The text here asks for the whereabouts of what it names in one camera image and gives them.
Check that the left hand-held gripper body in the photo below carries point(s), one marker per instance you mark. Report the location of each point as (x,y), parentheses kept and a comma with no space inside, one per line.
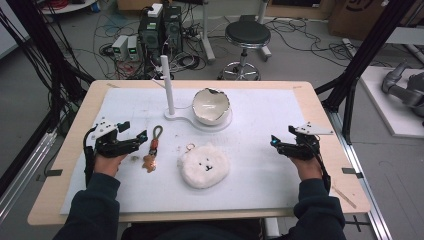
(106,144)

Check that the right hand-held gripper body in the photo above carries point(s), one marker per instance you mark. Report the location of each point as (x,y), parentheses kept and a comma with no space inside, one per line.
(305,145)

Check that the person's left hand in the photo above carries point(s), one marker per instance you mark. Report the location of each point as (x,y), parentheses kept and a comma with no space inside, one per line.
(107,164)

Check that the person's right hand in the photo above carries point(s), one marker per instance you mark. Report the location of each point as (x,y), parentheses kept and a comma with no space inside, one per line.
(308,168)

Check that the white table mat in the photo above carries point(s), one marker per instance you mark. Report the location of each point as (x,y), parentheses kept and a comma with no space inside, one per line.
(253,166)

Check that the wooden table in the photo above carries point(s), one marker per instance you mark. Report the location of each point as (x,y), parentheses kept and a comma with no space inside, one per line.
(340,160)

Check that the white stand with pole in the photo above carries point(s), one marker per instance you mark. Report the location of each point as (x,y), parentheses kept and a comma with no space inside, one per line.
(169,90)

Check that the white fluffy bear pouch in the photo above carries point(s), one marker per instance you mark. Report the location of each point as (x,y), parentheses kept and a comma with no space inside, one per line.
(206,168)

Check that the grey power supply unit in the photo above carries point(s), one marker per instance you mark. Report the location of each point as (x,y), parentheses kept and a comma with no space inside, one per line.
(132,48)
(119,46)

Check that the white eggshell bowl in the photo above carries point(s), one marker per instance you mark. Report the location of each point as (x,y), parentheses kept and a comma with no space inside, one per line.
(210,105)

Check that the white table leg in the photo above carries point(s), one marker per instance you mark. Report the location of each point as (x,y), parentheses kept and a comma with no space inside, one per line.
(271,228)

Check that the white floor board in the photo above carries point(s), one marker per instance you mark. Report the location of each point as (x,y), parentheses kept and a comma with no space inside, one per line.
(393,123)

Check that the black computer tower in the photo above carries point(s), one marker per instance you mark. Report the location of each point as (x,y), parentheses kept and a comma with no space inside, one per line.
(173,30)
(150,36)

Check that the black round stool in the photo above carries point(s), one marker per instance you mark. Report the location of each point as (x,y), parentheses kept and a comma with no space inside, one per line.
(247,35)

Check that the white box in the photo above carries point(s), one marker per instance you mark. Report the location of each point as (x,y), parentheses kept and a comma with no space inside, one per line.
(155,10)

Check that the cardboard box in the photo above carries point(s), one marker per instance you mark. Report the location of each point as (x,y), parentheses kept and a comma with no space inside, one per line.
(360,16)

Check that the aluminium floor rail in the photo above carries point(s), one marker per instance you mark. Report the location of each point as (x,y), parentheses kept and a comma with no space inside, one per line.
(363,186)
(23,176)

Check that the black metal frame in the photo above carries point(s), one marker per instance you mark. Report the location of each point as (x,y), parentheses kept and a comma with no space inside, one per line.
(46,56)
(363,53)

